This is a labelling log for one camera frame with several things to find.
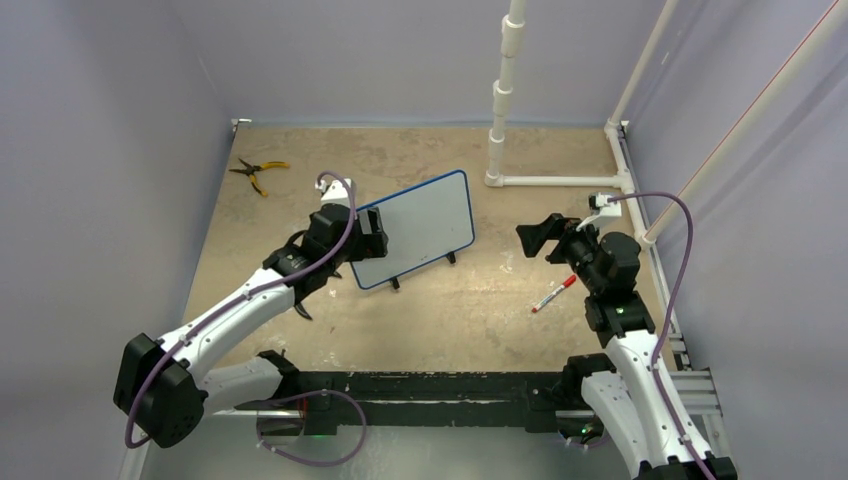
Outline aluminium frame rail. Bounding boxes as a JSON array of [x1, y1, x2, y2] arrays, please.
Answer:
[[617, 121, 732, 458]]

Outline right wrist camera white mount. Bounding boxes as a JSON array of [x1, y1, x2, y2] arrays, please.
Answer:
[[577, 192, 622, 231]]

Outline red capped whiteboard marker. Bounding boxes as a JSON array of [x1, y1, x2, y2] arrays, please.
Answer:
[[531, 274, 577, 313]]

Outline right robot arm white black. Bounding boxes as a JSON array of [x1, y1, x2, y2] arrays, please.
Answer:
[[516, 213, 738, 479]]

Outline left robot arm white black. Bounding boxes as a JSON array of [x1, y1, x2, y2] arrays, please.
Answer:
[[113, 203, 388, 449]]

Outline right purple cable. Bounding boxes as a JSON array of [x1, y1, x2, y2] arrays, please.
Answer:
[[563, 192, 717, 480]]

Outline black handled cutters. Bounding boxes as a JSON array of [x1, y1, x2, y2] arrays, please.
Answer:
[[294, 267, 342, 321]]

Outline white PVC pipe frame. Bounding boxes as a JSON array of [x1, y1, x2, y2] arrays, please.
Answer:
[[505, 1, 847, 228]]

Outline blue framed whiteboard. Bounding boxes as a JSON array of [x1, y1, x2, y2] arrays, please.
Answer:
[[351, 169, 476, 290]]

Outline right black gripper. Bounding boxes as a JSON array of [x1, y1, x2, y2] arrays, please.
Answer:
[[518, 212, 608, 294]]

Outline yellow handled pliers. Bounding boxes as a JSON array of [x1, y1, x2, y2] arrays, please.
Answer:
[[229, 158, 290, 198]]

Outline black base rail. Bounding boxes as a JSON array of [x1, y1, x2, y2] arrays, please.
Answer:
[[236, 351, 594, 435]]

